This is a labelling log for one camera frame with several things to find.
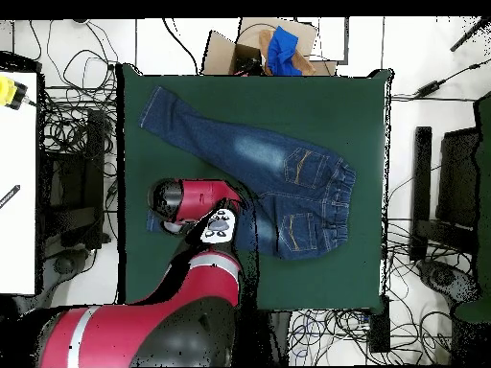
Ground green cloth on side table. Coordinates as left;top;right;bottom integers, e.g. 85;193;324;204
454;91;491;323

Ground brown cardboard box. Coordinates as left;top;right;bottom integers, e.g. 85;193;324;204
200;16;339;77

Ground bright blue cloth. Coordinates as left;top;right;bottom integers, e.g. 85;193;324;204
266;25;304;77

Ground dark green table cloth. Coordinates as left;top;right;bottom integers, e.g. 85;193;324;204
115;62;396;314

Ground black chair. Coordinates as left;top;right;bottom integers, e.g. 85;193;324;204
37;108;112;258

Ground blue denim jeans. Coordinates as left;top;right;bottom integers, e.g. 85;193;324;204
138;84;357;261

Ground yellow and black tool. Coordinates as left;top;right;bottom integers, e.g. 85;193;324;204
0;75;29;111

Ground white board with dark frame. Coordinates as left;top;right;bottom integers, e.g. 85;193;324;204
296;16;350;65

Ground white side table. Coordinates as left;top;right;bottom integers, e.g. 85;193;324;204
0;71;38;295

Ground black rod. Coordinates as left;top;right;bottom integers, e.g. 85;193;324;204
450;16;490;53

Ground black cable tangle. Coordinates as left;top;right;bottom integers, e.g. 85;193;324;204
28;18;120;154
287;218;461;365

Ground black marker pen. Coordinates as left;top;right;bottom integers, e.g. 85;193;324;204
0;184;21;210

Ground black power strip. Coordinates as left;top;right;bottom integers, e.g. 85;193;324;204
368;294;391;354

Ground tan brown cloth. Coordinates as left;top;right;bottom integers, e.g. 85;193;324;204
258;29;318;77

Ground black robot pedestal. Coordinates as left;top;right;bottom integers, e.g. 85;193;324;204
260;310;292;367

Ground black power adapter with cable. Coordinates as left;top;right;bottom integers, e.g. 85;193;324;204
413;57;491;98

